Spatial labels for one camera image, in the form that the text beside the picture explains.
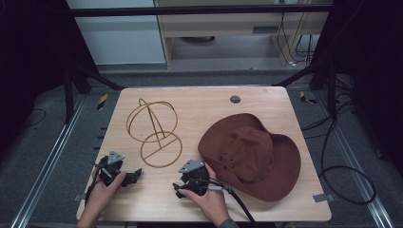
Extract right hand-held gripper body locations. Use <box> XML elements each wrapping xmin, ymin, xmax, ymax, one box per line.
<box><xmin>177</xmin><ymin>159</ymin><xmax>212</xmax><ymax>197</ymax></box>

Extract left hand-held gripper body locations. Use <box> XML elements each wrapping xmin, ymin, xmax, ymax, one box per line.
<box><xmin>94</xmin><ymin>150</ymin><xmax>126</xmax><ymax>188</ymax></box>

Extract brown wide-brim hat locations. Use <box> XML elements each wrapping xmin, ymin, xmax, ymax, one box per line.
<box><xmin>197</xmin><ymin>112</ymin><xmax>302</xmax><ymax>203</ymax></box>

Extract person's left hand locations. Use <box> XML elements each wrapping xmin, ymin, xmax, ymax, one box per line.
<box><xmin>85</xmin><ymin>170</ymin><xmax>127</xmax><ymax>214</ymax></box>

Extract person's right hand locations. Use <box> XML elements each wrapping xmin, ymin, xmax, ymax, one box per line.
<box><xmin>178</xmin><ymin>162</ymin><xmax>231</xmax><ymax>224</ymax></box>

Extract yellow black striped tape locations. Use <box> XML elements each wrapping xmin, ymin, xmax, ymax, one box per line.
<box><xmin>298</xmin><ymin>90</ymin><xmax>318</xmax><ymax>105</ymax></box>
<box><xmin>96</xmin><ymin>93</ymin><xmax>109</xmax><ymax>111</ymax></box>

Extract black metal stand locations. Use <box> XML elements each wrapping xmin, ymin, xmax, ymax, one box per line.
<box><xmin>273</xmin><ymin>61</ymin><xmax>338</xmax><ymax>121</ymax></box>
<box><xmin>62</xmin><ymin>61</ymin><xmax>126</xmax><ymax>125</ymax></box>

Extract white cabinet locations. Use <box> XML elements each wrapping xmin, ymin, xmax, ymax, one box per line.
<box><xmin>66</xmin><ymin>0</ymin><xmax>167</xmax><ymax>66</ymax></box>

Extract black curtain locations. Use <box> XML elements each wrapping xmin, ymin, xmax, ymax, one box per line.
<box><xmin>308</xmin><ymin>0</ymin><xmax>403</xmax><ymax>179</ymax></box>
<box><xmin>0</xmin><ymin>0</ymin><xmax>100</xmax><ymax>160</ymax></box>

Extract light wooden desk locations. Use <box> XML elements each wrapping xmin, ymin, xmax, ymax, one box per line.
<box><xmin>153</xmin><ymin>0</ymin><xmax>335</xmax><ymax>69</ymax></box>

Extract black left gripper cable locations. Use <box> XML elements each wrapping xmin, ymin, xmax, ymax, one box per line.
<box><xmin>84</xmin><ymin>161</ymin><xmax>110</xmax><ymax>204</ymax></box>

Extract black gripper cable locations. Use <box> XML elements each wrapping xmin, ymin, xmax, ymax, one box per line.
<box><xmin>84</xmin><ymin>161</ymin><xmax>110</xmax><ymax>204</ymax></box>
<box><xmin>188</xmin><ymin>178</ymin><xmax>257</xmax><ymax>224</ymax></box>

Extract silver cable plug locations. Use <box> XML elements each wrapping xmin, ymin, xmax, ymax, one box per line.
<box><xmin>206</xmin><ymin>184</ymin><xmax>235</xmax><ymax>195</ymax></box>

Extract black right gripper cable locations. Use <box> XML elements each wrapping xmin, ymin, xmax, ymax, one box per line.
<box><xmin>188</xmin><ymin>178</ymin><xmax>257</xmax><ymax>224</ymax></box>

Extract aluminium floor rail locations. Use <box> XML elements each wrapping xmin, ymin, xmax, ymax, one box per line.
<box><xmin>315</xmin><ymin>90</ymin><xmax>395</xmax><ymax>228</ymax></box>
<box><xmin>10</xmin><ymin>94</ymin><xmax>86</xmax><ymax>228</ymax></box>

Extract wooden wire hat stand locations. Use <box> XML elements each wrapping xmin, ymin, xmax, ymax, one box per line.
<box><xmin>125</xmin><ymin>98</ymin><xmax>183</xmax><ymax>169</ymax></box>

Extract thin black floor cable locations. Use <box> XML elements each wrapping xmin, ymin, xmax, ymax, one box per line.
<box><xmin>22</xmin><ymin>107</ymin><xmax>48</xmax><ymax>129</ymax></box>

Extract black looped floor cable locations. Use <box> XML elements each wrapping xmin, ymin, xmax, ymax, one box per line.
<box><xmin>299</xmin><ymin>77</ymin><xmax>378</xmax><ymax>206</ymax></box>

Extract hanging desk cables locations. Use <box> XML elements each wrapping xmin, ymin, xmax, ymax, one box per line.
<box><xmin>276</xmin><ymin>0</ymin><xmax>316</xmax><ymax>68</ymax></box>

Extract black horizontal frame bar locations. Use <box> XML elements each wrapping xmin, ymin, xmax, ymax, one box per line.
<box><xmin>67</xmin><ymin>4</ymin><xmax>335</xmax><ymax>18</ymax></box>

